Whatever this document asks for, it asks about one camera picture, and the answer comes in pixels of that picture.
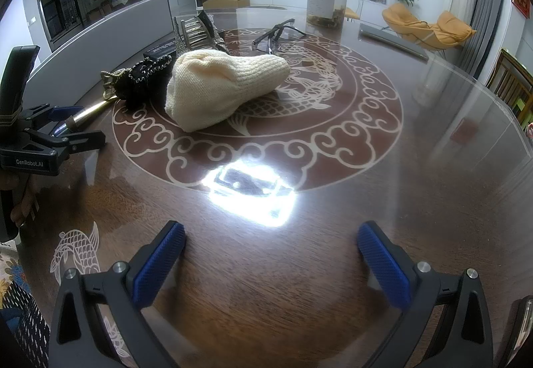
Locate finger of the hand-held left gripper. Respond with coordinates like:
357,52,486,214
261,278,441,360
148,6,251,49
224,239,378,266
30,124,107,159
23,103,84,130

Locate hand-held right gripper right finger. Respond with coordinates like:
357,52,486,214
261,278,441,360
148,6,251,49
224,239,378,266
356,220,498,368

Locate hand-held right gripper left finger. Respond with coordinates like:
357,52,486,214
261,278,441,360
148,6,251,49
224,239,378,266
49,220,187,368

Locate silver metal tube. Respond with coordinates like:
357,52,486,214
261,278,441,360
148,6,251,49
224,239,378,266
62,99,115,135

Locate black framed glasses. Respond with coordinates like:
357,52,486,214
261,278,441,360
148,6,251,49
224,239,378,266
252,19,309,56

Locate person's left hand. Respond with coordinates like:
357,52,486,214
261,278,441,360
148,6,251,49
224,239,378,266
8,176,42,227

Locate grey partition board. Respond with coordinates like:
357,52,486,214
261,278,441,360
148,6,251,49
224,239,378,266
25,0,176,108

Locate dark glass balcony door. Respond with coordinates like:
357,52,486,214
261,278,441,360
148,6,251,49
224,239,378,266
39,0,113,42

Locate black cardboard box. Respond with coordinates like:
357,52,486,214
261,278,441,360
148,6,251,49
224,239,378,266
143,39,184,63

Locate cream knitted hat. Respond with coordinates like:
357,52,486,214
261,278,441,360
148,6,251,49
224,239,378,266
164,49,290,133

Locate rhinestone hair claw clip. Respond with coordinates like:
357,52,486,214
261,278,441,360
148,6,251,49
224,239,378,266
173,10,228,54

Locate brown cardboard carton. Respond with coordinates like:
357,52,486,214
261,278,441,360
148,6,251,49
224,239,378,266
203,0,251,11

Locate wooden chair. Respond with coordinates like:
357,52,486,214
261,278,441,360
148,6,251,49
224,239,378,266
485,48,533,119

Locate orange lounge chair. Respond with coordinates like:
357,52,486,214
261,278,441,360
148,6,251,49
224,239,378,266
433,11,477,50
382,4,438,48

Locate clear jar with black lid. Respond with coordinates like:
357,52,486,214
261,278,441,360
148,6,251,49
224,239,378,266
306,0,349,29

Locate grey curtain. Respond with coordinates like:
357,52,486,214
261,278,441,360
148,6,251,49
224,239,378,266
470,0,506,77

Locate black chain bag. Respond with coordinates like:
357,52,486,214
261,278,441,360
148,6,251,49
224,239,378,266
100,56,176,111

